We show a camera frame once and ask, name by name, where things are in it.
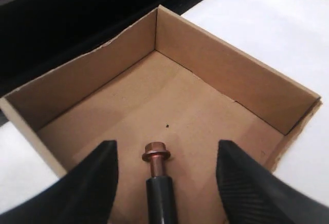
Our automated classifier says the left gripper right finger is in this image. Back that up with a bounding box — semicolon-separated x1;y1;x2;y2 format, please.
217;139;329;224

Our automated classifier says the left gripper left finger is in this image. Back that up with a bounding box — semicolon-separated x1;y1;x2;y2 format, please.
0;140;119;224

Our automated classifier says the copper flanged bolt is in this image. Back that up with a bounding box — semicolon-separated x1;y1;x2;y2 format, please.
141;142;172;179

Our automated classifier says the black cylindrical sleeve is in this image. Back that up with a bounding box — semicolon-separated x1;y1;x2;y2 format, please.
145;175;177;224

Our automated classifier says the brown cardboard box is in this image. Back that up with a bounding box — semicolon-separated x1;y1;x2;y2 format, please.
0;5;323;224

